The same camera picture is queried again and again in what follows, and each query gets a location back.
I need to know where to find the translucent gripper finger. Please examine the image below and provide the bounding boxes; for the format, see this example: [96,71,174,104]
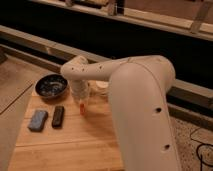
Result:
[83,99,89,108]

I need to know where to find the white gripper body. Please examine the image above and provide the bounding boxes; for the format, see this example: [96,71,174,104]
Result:
[70,80,90,100]

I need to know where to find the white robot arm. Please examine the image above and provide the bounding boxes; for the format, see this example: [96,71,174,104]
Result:
[60,55,181,171]

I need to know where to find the dark blue bowl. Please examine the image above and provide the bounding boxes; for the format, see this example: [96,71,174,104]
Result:
[35,74,68,99]

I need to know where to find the black rectangular block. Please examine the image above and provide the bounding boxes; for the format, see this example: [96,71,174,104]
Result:
[52,106,65,128]

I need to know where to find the blue sponge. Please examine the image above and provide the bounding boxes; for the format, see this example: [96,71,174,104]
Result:
[28,110,48,132]

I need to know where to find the black floor cable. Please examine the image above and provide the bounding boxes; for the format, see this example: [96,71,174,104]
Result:
[189,127,213,169]

